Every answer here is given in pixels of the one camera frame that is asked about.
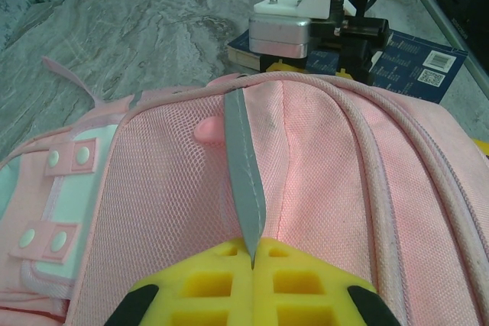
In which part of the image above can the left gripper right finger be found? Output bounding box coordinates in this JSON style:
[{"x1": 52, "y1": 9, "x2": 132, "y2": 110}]
[{"x1": 254, "y1": 237, "x2": 402, "y2": 326}]

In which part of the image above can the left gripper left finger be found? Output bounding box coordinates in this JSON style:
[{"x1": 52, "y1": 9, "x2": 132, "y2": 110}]
[{"x1": 108, "y1": 237, "x2": 256, "y2": 326}]

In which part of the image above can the dark blue barcode book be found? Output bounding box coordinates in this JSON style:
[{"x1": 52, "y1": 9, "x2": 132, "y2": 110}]
[{"x1": 227, "y1": 30, "x2": 469, "y2": 105}]

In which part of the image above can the pink student backpack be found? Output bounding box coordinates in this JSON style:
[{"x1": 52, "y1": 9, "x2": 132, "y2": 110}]
[{"x1": 0, "y1": 55, "x2": 489, "y2": 326}]

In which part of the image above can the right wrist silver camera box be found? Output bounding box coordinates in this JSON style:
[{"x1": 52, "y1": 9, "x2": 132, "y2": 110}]
[{"x1": 248, "y1": 12, "x2": 313, "y2": 58}]

